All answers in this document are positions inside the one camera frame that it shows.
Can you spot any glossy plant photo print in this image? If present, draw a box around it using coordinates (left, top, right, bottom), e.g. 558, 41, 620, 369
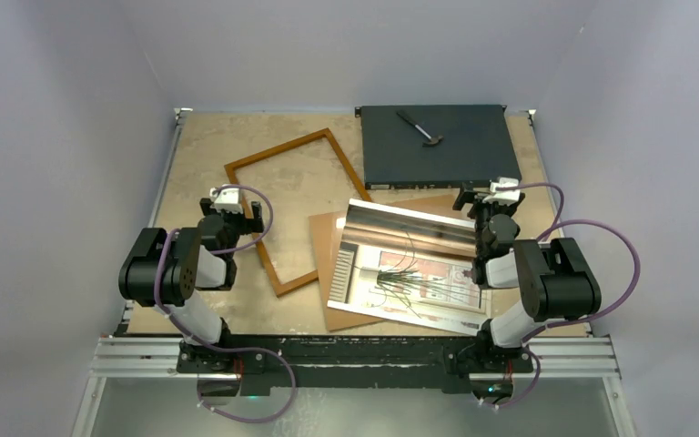
327, 199, 492, 335

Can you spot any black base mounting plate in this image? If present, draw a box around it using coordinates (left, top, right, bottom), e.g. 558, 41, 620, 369
177, 334, 533, 396

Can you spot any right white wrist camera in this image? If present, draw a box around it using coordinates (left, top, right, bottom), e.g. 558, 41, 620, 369
481, 178, 522, 205

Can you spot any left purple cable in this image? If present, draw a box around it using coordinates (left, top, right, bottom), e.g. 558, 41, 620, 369
154, 184, 298, 423

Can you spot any brown cardboard backing board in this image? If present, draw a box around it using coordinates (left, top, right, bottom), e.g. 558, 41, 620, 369
309, 195, 467, 332

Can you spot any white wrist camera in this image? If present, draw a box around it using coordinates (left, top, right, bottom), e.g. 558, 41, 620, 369
209, 184, 244, 214
481, 178, 522, 205

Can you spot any purple cable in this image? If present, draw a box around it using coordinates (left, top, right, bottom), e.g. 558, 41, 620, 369
476, 182, 642, 412
154, 184, 298, 423

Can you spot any dark flat equipment case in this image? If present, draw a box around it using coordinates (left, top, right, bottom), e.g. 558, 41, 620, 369
355, 104, 522, 190

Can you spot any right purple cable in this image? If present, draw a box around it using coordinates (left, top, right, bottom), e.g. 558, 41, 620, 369
476, 182, 642, 412

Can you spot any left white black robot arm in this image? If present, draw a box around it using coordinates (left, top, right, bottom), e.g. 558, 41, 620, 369
117, 198, 265, 372

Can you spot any brown wooden picture frame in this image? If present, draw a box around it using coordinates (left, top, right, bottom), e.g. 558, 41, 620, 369
224, 127, 373, 299

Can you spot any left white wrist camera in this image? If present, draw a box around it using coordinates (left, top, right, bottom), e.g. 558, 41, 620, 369
209, 184, 244, 214

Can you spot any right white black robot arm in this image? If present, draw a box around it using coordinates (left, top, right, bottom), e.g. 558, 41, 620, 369
452, 185, 602, 371

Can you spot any small black handled hammer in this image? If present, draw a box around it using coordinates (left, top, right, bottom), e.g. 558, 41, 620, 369
396, 110, 443, 147

